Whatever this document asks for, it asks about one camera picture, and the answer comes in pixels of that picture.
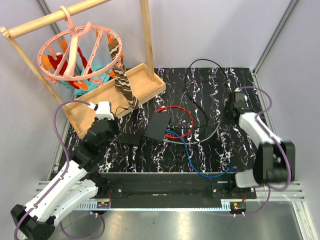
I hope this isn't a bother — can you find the black power adapter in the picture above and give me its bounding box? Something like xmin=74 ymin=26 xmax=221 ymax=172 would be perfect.
xmin=115 ymin=127 xmax=142 ymax=159

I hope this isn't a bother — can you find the black ethernet cable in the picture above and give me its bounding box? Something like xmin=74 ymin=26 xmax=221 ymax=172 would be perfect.
xmin=172 ymin=59 xmax=232 ymax=131

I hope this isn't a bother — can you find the red ethernet cable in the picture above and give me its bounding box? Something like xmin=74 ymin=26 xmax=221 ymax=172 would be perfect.
xmin=155 ymin=105 xmax=195 ymax=140

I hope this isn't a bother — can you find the blue ethernet cable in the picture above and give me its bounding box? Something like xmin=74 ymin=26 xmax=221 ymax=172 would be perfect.
xmin=164 ymin=128 xmax=238 ymax=178

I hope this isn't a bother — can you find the grey ethernet cable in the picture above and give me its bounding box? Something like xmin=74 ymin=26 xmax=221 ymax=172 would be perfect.
xmin=162 ymin=117 xmax=225 ymax=145

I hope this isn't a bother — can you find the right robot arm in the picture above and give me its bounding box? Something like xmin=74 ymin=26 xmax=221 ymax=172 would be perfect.
xmin=224 ymin=91 xmax=296 ymax=199

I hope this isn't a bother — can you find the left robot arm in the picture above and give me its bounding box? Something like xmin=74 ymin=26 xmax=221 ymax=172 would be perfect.
xmin=10 ymin=117 xmax=120 ymax=240

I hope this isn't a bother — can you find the brown striped sock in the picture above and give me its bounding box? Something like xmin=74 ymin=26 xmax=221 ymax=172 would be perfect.
xmin=108 ymin=39 xmax=139 ymax=109

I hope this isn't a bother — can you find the teal cloth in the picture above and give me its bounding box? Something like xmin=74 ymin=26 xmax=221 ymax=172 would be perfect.
xmin=74 ymin=65 xmax=112 ymax=97

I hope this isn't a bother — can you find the black marble pattern mat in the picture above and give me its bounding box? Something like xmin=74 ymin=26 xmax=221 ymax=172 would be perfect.
xmin=48 ymin=67 xmax=291 ymax=182

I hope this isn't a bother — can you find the wooden drying rack stand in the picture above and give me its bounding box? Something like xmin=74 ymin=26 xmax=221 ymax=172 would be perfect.
xmin=0 ymin=0 xmax=166 ymax=138

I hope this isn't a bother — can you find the pink round clip hanger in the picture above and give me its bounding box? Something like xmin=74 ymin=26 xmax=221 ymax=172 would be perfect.
xmin=37 ymin=6 xmax=124 ymax=90

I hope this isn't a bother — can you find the red sock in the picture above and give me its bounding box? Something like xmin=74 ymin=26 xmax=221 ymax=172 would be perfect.
xmin=47 ymin=47 xmax=88 ymax=90

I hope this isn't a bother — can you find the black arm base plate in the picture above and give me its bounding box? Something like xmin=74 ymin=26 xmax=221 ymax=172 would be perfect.
xmin=79 ymin=181 xmax=257 ymax=210

